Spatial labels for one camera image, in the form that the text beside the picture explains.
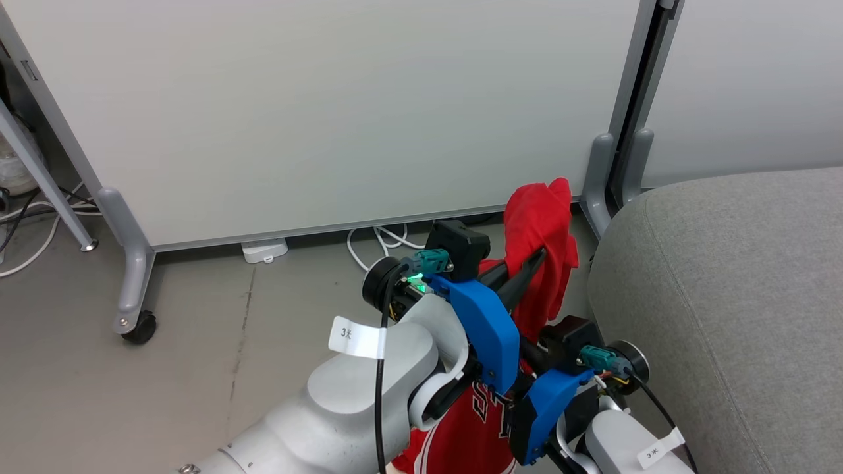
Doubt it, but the white right cable tag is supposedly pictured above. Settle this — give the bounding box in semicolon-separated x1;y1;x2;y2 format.
636;427;686;470

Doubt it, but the grey metal table leg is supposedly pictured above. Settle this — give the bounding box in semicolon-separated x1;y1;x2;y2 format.
0;99;99;253

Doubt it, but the coiled white cable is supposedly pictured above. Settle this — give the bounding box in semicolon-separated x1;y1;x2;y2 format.
346;223;430;273

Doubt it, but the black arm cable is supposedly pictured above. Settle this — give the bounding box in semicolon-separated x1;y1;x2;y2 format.
373;263;410;474
626;372;700;474

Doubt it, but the white plastic bag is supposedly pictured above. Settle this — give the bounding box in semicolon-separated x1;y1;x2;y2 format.
0;115;47;196

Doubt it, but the loose white floor cable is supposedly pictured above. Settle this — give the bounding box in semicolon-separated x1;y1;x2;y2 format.
0;183;101;278

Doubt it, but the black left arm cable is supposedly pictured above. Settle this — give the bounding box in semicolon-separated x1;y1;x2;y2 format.
373;263;410;474

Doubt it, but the grey fabric sofa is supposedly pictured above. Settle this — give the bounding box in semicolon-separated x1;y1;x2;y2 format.
586;166;843;474

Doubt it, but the black caster wheel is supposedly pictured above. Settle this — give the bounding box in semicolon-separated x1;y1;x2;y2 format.
122;310;158;345

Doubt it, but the teal cable connector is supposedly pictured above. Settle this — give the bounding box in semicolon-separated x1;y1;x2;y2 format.
579;346;634;377
400;248;454;278

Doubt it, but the white cable tag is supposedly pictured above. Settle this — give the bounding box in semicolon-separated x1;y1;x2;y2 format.
328;316;388;360
636;427;686;470

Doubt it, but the teal left cable connector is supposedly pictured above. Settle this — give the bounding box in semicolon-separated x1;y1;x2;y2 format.
400;248;454;278

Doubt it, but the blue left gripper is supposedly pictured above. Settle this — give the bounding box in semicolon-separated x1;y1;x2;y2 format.
362;248;548;396

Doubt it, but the wide white partition panel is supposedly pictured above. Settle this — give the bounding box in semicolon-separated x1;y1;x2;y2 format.
0;0;659;335

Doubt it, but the white power adapter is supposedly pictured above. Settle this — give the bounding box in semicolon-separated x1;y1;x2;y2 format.
241;238;289;265

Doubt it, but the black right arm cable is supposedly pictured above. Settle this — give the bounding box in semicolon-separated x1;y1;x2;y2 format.
626;372;700;474

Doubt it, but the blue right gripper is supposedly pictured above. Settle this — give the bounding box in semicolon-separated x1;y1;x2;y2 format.
510;340;650;466

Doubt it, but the narrow white partition panel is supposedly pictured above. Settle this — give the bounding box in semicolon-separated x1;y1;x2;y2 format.
609;0;843;210

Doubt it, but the teal right cable connector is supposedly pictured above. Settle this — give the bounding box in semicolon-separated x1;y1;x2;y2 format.
579;346;634;377

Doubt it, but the white left cable tag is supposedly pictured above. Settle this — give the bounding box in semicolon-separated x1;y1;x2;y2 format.
328;316;388;360

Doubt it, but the red basketball jersey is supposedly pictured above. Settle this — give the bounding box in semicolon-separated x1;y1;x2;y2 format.
392;177;580;474

